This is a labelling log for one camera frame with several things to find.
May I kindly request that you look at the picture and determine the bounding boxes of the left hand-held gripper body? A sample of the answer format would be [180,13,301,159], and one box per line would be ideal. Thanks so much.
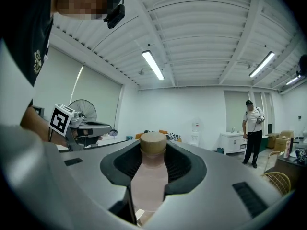
[49,103,86,152]

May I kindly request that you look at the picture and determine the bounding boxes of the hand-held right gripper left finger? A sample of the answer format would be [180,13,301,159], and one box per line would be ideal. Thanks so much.
[0,126,142,230]

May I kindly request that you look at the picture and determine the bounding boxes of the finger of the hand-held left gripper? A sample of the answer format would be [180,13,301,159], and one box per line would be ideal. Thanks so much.
[77,121,112,146]

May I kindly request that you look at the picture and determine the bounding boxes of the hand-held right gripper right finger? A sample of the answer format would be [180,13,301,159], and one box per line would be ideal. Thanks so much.
[143,139,295,230]

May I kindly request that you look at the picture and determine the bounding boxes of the small beige round object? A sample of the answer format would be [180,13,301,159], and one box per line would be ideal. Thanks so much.
[130,132,169,226]

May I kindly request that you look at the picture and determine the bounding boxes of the person's left forearm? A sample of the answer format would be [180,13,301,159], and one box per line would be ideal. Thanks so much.
[20,106,68,148]

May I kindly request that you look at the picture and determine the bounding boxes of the black standing fan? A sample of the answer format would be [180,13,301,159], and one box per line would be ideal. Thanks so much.
[68,99,98,125]

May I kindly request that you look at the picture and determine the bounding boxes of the white cabinet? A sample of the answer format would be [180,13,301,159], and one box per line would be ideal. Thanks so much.
[220,131,247,155]

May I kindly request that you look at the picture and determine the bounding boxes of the white water dispenser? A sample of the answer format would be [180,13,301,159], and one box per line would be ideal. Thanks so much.
[190,122,201,147]

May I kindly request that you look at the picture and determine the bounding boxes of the dark green tub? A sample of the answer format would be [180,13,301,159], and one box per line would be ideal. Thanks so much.
[261,135,270,151]

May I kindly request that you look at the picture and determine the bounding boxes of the cardboard box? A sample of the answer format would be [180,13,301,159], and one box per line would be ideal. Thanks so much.
[265,133,280,149]
[273,130,295,150]

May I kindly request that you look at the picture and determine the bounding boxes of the long ceiling light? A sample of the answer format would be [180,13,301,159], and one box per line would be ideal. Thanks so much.
[285,75,303,86]
[248,51,275,79]
[141,49,165,81]

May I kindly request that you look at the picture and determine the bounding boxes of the pink bottle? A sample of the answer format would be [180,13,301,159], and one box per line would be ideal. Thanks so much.
[283,139,291,159]

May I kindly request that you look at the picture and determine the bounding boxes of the person's black shirt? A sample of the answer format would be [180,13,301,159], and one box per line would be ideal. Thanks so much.
[0,0,58,89]

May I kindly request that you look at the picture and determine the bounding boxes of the idle hand-held gripper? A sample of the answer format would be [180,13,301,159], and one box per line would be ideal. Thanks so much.
[295,148,307,163]

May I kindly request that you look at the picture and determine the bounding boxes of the person's head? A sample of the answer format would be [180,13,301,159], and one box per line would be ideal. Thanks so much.
[51,0,115,21]

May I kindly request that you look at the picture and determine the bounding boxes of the gold wire chair white seat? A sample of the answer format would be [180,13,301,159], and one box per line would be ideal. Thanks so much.
[260,171,292,196]

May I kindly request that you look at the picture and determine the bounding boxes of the gold frame chair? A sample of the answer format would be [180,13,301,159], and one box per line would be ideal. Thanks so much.
[263,150,282,173]

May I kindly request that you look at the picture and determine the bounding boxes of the black head-mounted camera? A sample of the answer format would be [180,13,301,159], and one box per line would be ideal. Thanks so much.
[103,0,126,30]

